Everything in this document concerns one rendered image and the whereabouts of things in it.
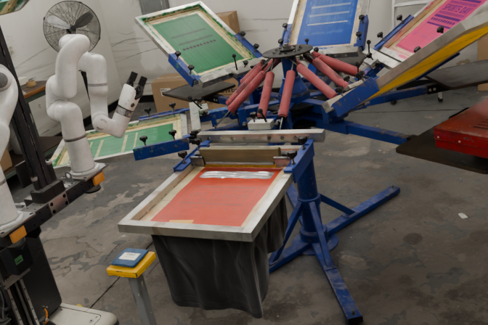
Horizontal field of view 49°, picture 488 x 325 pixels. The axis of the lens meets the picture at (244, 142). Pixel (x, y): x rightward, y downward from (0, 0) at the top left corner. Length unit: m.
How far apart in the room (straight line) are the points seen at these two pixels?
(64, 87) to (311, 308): 1.77
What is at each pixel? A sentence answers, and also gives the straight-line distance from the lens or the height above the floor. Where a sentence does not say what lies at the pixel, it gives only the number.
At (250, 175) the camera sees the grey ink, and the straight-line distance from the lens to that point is 2.43.
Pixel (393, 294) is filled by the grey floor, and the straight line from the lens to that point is 3.19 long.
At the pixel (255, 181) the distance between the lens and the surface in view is 2.38.
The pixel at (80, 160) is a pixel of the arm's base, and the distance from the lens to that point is 2.39.
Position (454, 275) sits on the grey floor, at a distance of 3.34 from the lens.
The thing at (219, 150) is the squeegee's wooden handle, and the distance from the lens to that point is 2.53.
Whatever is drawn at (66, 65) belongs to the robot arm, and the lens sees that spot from 2.32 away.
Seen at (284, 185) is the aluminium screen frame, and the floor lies 0.99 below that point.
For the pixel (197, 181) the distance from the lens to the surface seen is 2.49.
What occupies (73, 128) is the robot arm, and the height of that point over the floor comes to 1.35.
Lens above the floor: 1.96
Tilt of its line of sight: 21 degrees down
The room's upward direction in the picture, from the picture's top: 10 degrees counter-clockwise
